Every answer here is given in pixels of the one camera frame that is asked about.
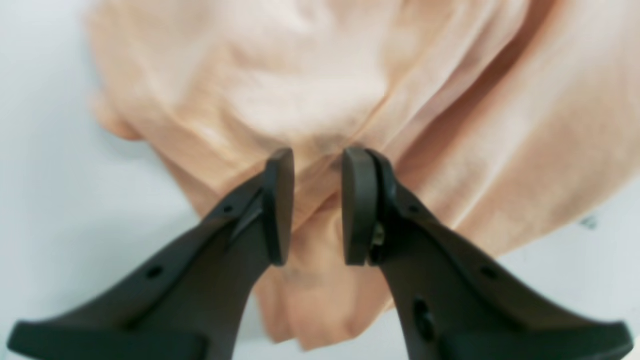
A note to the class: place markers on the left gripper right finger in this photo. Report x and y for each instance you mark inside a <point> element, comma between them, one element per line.
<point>453,300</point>

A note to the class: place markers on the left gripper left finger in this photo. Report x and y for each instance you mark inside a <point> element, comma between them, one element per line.
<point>187,301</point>

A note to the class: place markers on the peach t-shirt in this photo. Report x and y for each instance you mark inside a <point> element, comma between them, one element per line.
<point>508,119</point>

